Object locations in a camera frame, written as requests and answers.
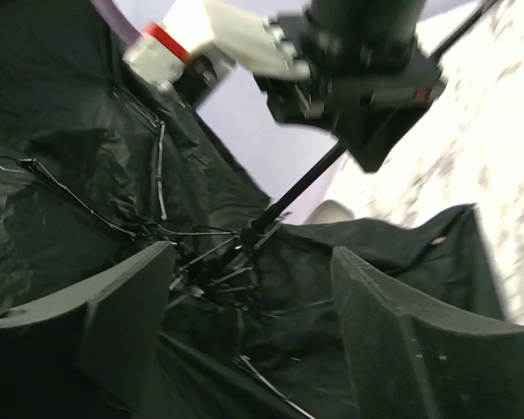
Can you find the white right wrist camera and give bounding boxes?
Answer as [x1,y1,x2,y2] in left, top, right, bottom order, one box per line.
[123,1,311,106]

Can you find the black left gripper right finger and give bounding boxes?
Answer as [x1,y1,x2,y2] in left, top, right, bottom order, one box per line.
[331,248,524,419]

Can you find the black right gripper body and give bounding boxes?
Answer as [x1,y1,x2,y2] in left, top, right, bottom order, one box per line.
[255,17,446,171]

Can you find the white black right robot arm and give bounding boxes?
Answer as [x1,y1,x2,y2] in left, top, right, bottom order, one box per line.
[256,0,446,173]

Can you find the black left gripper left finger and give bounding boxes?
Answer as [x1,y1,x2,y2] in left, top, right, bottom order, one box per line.
[0,242,175,418]

